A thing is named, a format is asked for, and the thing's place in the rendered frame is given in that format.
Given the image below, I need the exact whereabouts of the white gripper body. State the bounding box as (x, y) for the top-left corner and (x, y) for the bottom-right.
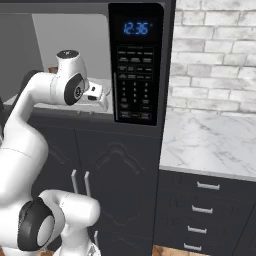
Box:
(81, 89), (111, 113)

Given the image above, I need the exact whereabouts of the dark grey cupboard door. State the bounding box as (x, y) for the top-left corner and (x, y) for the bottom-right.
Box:
(74, 128), (162, 238)
(89, 229), (156, 256)
(29, 122), (83, 201)

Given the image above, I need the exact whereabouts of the dark grey cupboard run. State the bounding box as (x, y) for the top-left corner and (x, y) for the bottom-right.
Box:
(232, 205), (256, 256)

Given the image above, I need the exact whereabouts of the silver cupboard door handle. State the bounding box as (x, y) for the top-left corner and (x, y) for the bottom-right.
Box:
(71, 169), (79, 196)
(93, 229), (100, 248)
(83, 170), (92, 198)

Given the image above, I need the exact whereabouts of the dark grey drawer front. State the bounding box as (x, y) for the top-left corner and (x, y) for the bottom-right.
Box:
(158, 169), (256, 209)
(154, 215), (243, 248)
(156, 193), (249, 229)
(153, 235), (237, 256)

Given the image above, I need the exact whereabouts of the black built-in microwave oven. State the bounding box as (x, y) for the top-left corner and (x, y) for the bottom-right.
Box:
(0, 0), (168, 128)

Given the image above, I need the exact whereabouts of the silver drawer handle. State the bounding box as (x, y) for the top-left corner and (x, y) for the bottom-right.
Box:
(196, 181), (221, 191)
(186, 225), (208, 235)
(191, 205), (214, 215)
(182, 242), (203, 252)

